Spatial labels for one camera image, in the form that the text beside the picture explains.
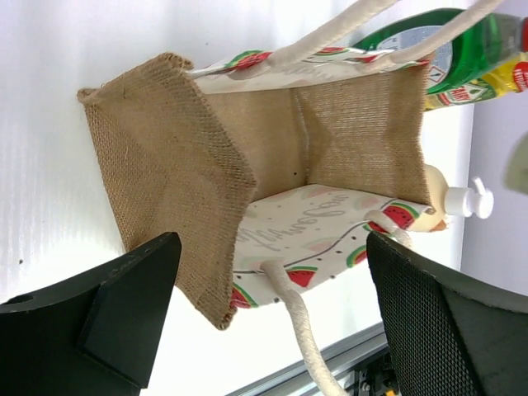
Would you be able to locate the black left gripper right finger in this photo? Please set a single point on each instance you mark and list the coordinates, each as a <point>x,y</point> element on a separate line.
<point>448,333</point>

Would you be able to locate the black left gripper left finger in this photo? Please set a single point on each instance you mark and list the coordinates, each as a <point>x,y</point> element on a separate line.
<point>96,333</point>

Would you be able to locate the white pump lotion bottle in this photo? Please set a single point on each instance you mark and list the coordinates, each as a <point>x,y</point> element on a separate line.
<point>452,201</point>

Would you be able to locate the watermelon print canvas bag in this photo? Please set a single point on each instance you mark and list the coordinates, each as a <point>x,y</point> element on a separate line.
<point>272,168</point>

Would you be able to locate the yellow dish soap bottle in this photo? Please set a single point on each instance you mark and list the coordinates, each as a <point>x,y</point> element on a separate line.
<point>510,77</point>

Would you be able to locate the green dish soap bottle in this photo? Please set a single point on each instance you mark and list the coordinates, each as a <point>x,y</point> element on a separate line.
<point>489,43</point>

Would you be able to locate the aluminium mounting rail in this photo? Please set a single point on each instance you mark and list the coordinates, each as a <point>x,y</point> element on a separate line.
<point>357,363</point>

